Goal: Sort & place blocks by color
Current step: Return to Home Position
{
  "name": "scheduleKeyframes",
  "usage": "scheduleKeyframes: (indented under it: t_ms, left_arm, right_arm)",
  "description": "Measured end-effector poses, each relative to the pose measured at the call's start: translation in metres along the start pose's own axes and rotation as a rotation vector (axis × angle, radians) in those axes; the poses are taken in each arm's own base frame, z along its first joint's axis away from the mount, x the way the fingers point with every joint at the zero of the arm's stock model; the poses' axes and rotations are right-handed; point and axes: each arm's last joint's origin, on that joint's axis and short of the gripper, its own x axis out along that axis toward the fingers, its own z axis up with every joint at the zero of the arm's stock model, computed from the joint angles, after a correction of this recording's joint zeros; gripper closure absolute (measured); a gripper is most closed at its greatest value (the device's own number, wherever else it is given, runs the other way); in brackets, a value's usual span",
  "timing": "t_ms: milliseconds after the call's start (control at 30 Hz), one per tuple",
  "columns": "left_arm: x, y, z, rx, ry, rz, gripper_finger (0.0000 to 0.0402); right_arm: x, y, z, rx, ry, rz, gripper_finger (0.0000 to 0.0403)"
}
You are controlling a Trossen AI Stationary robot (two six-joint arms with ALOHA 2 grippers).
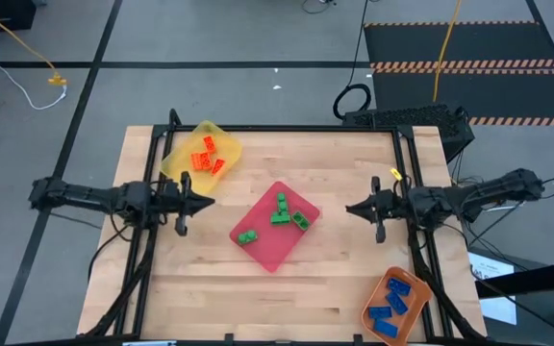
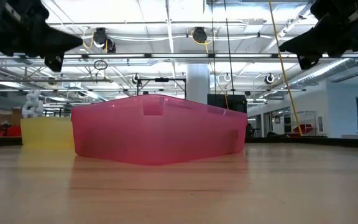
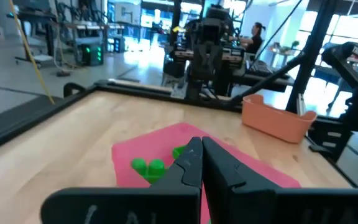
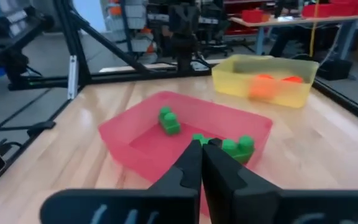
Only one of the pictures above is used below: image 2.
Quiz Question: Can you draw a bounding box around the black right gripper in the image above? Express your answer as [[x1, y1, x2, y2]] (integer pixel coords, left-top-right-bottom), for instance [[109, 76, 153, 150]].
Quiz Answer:
[[278, 0, 358, 71]]

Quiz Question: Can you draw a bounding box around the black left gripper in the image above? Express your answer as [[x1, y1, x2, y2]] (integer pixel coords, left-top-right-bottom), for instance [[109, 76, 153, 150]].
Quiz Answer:
[[0, 0, 84, 73]]

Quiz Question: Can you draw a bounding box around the white twisted sculpture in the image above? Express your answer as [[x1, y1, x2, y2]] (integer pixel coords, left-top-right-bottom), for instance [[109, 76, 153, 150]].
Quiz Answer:
[[21, 89, 45, 119]]

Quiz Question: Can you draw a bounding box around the red angular background object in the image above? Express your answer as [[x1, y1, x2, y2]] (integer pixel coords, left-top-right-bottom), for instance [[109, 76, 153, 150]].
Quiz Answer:
[[292, 123, 314, 135]]

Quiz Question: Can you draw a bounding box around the yellow block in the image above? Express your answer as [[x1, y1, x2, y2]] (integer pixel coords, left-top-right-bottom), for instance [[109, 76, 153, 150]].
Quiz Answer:
[[19, 116, 75, 149]]

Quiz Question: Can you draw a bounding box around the brown cardboard box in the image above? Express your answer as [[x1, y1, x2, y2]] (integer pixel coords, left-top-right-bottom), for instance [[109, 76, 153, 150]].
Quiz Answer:
[[0, 108, 23, 127]]

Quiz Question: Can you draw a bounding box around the white building pillar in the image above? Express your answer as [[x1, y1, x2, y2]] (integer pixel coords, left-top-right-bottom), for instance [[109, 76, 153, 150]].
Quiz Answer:
[[186, 63, 211, 105]]

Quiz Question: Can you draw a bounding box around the pink translucent plastic bin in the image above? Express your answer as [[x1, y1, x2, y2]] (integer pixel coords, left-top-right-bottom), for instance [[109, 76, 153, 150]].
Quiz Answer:
[[70, 94, 249, 166]]

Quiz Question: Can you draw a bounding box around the yellow hanging cable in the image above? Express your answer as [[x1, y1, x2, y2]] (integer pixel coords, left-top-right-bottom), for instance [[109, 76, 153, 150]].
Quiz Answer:
[[267, 0, 304, 137]]

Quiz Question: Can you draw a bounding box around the hanging black cable loop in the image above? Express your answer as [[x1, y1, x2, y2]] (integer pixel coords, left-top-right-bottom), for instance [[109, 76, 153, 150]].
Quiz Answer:
[[93, 59, 109, 71]]

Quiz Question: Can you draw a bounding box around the black ceiling cord reel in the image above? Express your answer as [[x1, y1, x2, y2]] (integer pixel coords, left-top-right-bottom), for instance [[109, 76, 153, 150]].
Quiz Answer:
[[190, 26, 214, 45], [91, 27, 117, 54]]

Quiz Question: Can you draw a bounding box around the black background rig frame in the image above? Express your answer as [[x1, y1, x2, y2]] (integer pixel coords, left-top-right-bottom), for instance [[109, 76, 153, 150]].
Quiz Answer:
[[136, 77, 188, 100]]

